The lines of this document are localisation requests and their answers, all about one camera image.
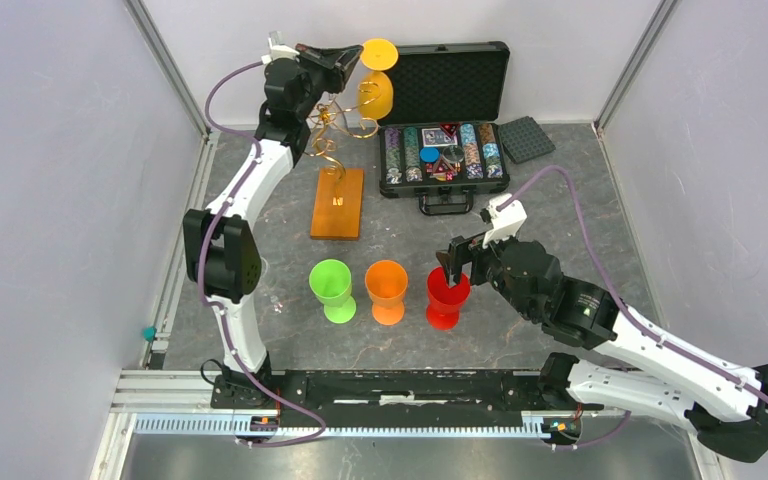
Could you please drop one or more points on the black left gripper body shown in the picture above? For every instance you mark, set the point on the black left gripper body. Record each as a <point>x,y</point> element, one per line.
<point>317,80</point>

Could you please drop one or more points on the blue round chip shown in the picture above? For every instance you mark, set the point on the blue round chip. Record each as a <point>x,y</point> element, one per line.
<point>429,154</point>

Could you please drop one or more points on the red wine glass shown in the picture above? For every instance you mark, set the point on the red wine glass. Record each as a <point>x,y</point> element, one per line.
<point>445,300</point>

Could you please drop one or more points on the small teal object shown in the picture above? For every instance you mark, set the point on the small teal object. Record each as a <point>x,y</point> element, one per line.
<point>149,334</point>

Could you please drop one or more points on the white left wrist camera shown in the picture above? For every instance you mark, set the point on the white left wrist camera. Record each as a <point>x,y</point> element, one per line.
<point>278,49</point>

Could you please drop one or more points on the blue playing card deck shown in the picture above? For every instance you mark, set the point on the blue playing card deck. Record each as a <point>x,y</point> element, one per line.
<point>437,137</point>

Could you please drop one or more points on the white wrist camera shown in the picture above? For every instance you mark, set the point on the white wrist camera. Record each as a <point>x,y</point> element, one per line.
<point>505,216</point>
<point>278,49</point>

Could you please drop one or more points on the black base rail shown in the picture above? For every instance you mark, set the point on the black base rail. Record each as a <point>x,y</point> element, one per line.
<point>391,399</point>

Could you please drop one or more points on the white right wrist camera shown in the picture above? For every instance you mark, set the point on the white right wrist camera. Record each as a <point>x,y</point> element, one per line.
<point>505,216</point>

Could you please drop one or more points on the green wine glass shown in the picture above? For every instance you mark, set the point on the green wine glass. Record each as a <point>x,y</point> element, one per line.
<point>330,281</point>

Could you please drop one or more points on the orange wine glass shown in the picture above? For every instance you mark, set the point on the orange wine glass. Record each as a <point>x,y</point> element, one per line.
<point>386,282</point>

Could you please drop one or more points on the yellow wine glass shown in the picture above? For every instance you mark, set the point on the yellow wine glass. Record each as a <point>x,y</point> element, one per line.
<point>375,96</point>

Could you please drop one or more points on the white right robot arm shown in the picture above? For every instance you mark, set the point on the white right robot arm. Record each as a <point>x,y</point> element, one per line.
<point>723,404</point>

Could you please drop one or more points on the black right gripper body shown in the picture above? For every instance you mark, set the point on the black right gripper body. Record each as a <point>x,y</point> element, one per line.
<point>485,263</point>

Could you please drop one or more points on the gold wire rack wooden base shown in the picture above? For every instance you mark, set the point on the gold wire rack wooden base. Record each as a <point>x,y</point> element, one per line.
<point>337,208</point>

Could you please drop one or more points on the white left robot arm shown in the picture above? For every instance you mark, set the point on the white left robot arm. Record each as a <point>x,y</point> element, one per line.
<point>221,255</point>

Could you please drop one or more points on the black foam pad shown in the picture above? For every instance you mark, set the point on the black foam pad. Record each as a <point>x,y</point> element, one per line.
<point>524,140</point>

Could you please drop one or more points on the black poker chip case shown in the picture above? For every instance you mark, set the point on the black poker chip case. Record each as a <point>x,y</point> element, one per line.
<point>457,87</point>

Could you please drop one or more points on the clear wine glass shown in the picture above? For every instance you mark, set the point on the clear wine glass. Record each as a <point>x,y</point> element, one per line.
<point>267,288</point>

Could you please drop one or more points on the clear round dealer button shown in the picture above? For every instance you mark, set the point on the clear round dealer button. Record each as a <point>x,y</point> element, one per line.
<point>453,154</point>

